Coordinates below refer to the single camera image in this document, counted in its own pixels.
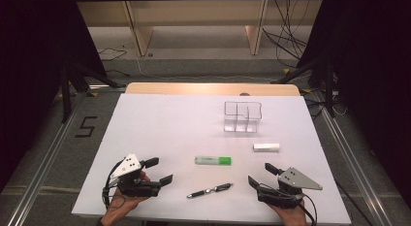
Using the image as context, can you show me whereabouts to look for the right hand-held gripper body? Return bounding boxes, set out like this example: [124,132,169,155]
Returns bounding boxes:
[257,167,324,210]

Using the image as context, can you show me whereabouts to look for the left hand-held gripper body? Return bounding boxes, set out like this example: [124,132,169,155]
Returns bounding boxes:
[111,153,163,198]

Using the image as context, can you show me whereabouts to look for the white eraser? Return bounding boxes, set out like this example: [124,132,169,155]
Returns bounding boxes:
[252,143,281,153]

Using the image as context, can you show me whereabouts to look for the black pen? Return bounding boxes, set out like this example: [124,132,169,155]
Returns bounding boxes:
[186,182,234,200]

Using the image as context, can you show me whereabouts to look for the green highlighter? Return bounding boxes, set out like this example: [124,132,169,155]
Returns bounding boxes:
[194,155,233,166]

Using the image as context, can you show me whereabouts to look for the clear plastic organizer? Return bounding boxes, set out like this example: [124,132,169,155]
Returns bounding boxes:
[223,100,263,134]

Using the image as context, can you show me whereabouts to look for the person's right hand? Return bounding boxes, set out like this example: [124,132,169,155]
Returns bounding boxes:
[269,200,308,226]

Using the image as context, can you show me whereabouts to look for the person's left hand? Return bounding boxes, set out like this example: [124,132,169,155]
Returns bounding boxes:
[103,171,151,226]

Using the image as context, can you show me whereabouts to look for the white table board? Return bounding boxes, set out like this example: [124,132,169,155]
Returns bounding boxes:
[71,92,353,225]

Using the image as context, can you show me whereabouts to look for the black metal stand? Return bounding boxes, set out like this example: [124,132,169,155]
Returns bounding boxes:
[270,54,337,118]
[59,62,127,123]

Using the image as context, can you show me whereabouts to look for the light wooden shelf unit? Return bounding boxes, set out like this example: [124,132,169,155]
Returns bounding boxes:
[77,0,324,57]

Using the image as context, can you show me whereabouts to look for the black curtain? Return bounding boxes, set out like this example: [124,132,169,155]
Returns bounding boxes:
[0,0,109,192]
[296,0,411,201]

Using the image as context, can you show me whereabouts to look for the right hand-held gripper cable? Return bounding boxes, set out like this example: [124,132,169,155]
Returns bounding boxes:
[299,192,319,226]

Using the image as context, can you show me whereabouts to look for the hand-held gripper cable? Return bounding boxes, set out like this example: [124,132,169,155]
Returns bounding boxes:
[299,192,319,226]
[101,159,126,210]

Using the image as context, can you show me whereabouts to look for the left hand-held gripper cable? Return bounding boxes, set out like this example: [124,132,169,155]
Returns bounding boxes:
[101,159,126,210]

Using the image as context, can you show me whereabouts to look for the aluminium floor rail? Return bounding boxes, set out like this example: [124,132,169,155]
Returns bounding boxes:
[6,92,90,226]
[311,89,395,226]

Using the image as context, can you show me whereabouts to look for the thin black floor cable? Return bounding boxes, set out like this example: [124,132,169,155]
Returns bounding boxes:
[97,46,129,62]

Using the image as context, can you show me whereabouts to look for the bundle of black cables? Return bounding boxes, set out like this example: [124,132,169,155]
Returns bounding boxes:
[261,0,312,69]

